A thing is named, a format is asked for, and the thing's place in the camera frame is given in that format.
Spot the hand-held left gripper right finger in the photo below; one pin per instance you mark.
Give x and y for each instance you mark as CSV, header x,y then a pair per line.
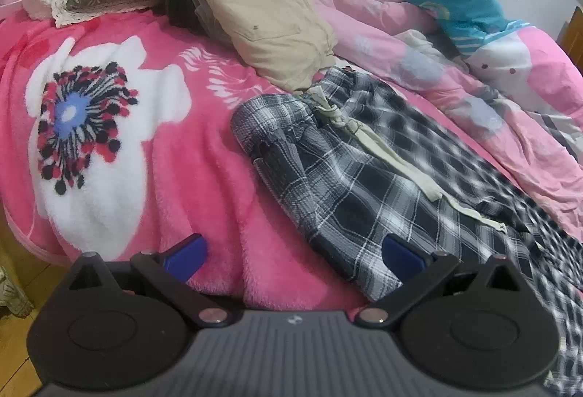
x,y
403,256

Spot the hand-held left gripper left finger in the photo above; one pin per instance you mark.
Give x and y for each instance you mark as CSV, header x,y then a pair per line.
x,y
186,258

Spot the black white plaid pants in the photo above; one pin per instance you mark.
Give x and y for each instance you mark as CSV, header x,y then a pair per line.
x,y
341,178

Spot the pink floral fleece blanket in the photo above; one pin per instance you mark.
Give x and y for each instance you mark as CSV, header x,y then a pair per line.
x,y
182,151

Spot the white slipper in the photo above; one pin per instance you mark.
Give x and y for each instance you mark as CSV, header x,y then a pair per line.
x,y
13,297

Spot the pink patterned duvet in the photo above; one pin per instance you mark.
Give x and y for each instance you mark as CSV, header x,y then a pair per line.
x,y
455,83

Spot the white knitted cloth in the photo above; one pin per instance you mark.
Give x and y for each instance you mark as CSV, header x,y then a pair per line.
x,y
423,44

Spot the folded beige pants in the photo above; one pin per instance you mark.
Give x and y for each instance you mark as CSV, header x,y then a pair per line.
x,y
264,14

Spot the dark cloth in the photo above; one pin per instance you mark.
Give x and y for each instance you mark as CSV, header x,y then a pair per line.
x,y
182,1

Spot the teal cartoon pillow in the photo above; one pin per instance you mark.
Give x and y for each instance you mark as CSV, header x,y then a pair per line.
x,y
451,1

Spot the brown wooden door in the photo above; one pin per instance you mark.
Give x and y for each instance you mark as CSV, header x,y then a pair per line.
x,y
573,32

